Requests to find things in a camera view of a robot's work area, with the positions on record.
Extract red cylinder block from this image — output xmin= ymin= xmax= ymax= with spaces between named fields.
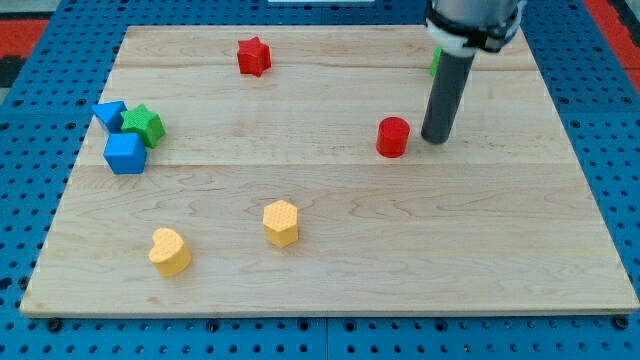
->
xmin=376 ymin=117 xmax=410 ymax=158

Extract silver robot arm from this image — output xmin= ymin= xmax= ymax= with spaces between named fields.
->
xmin=424 ymin=0 xmax=527 ymax=58

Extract yellow hexagon block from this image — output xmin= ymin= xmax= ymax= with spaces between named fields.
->
xmin=262 ymin=200 xmax=299 ymax=248

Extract wooden board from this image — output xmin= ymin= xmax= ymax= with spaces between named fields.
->
xmin=21 ymin=26 xmax=639 ymax=318

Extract red star block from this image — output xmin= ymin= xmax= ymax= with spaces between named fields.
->
xmin=237 ymin=36 xmax=271 ymax=77

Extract yellow heart block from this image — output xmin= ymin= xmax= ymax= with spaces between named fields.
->
xmin=148 ymin=227 xmax=192 ymax=277

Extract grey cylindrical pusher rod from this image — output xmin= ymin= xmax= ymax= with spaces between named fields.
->
xmin=421 ymin=50 xmax=474 ymax=145

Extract green block behind rod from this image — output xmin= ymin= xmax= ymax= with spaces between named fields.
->
xmin=430 ymin=46 xmax=442 ymax=77

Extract green star block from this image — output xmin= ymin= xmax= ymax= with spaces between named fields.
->
xmin=120 ymin=104 xmax=166 ymax=148

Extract blue cube block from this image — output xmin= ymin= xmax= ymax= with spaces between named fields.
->
xmin=103 ymin=133 xmax=147 ymax=175

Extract blue triangle block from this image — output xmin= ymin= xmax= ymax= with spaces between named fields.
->
xmin=91 ymin=101 xmax=127 ymax=133

